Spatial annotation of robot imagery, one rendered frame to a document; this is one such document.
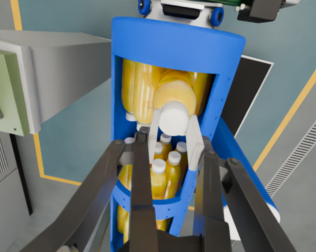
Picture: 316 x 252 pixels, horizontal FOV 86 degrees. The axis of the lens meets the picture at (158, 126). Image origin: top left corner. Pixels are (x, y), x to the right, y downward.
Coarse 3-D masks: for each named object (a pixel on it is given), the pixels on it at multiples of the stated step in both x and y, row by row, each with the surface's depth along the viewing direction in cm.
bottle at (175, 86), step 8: (168, 72) 32; (176, 72) 31; (184, 72) 34; (160, 80) 30; (168, 80) 26; (176, 80) 25; (184, 80) 27; (160, 88) 25; (168, 88) 24; (176, 88) 23; (184, 88) 24; (192, 88) 27; (160, 96) 24; (168, 96) 23; (176, 96) 23; (184, 96) 23; (192, 96) 24; (152, 104) 26; (160, 104) 23; (168, 104) 22; (184, 104) 23; (192, 104) 24; (192, 112) 24
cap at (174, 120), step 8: (176, 104) 21; (160, 112) 21; (168, 112) 20; (176, 112) 20; (184, 112) 20; (160, 120) 21; (168, 120) 21; (176, 120) 21; (184, 120) 21; (160, 128) 22; (168, 128) 21; (176, 128) 21; (184, 128) 21
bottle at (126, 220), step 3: (126, 216) 66; (126, 219) 65; (126, 222) 65; (126, 225) 65; (123, 228) 69; (126, 228) 65; (123, 231) 69; (126, 231) 66; (123, 234) 69; (126, 234) 67; (123, 237) 70; (126, 237) 68; (123, 240) 71; (126, 240) 68; (123, 243) 72
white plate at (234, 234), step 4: (268, 204) 69; (224, 208) 71; (272, 208) 69; (224, 212) 72; (228, 212) 72; (272, 212) 70; (276, 212) 70; (224, 216) 74; (228, 216) 73; (276, 216) 71; (228, 220) 75; (232, 220) 74; (232, 224) 76; (232, 228) 77; (232, 232) 78; (236, 232) 78; (232, 236) 80; (236, 236) 80
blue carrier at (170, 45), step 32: (128, 32) 28; (160, 32) 25; (192, 32) 25; (224, 32) 26; (160, 64) 27; (192, 64) 27; (224, 64) 29; (224, 96) 35; (128, 128) 59; (128, 192) 46; (192, 192) 50
